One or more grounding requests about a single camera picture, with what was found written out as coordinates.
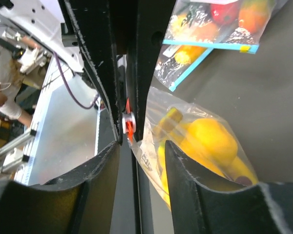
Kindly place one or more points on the blue zip bag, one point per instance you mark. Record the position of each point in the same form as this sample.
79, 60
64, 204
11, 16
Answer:
221, 24
176, 62

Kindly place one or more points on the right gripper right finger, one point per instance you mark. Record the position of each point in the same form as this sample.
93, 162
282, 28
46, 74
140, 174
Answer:
203, 202

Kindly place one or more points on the upper blue zip bag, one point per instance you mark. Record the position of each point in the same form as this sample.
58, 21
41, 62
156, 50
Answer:
221, 24

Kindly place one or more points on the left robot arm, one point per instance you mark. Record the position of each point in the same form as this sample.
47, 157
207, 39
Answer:
43, 21

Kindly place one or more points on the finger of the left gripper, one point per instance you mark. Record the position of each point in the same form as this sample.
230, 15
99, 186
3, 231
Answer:
92, 25
149, 20

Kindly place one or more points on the person in background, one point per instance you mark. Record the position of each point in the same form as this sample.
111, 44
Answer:
10, 85

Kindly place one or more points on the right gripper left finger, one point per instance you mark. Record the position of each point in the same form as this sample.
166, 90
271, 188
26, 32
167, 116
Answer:
77, 202

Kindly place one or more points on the red zip bag with fruit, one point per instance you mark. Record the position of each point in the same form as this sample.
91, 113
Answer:
200, 134

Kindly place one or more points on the lower blue zip bag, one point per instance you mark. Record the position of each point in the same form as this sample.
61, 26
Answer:
176, 62

